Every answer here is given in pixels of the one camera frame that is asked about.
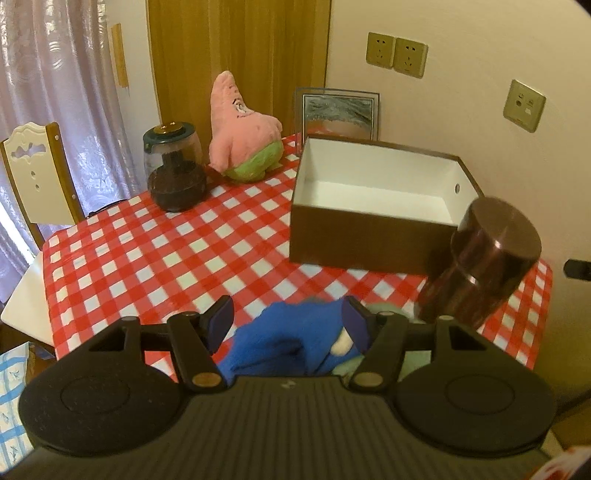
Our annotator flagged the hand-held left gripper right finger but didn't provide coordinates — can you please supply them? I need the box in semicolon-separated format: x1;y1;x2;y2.
342;296;490;393

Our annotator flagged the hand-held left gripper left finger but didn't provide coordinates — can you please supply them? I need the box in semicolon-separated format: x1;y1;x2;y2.
88;295;235;393

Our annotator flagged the brown cardboard box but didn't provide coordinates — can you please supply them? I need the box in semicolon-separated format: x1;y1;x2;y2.
289;135;485;278

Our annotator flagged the red white checked tablecloth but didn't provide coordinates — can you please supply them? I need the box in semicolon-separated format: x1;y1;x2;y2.
41;134;553;385

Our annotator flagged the brown metal thermos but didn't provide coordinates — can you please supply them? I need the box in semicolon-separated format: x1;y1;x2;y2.
416;196;542;325

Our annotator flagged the glass jar with dark contents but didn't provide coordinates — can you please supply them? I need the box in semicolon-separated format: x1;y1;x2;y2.
143;121;208;213

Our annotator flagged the pink starfish plush toy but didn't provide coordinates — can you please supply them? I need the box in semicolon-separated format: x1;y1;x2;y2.
209;71;284;182

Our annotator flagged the red white paper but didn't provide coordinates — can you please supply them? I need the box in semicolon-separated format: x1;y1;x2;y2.
529;444;591;480

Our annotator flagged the framed picture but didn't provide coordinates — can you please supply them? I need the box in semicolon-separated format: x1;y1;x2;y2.
294;88;383;141

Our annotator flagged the blue white patterned cloth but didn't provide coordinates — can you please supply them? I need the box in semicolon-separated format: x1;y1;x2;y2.
0;342;37;476

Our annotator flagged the cream wooden chair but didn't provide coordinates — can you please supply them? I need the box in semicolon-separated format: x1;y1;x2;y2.
0;122;86;245

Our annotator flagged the wooden door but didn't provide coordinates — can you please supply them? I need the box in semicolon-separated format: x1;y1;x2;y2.
147;0;333;139

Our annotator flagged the pale purple curtain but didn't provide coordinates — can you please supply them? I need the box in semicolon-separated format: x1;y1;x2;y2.
0;0;139;301

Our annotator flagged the beige wall socket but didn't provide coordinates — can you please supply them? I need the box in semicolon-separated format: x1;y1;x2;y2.
366;31;396;68
393;38;428;79

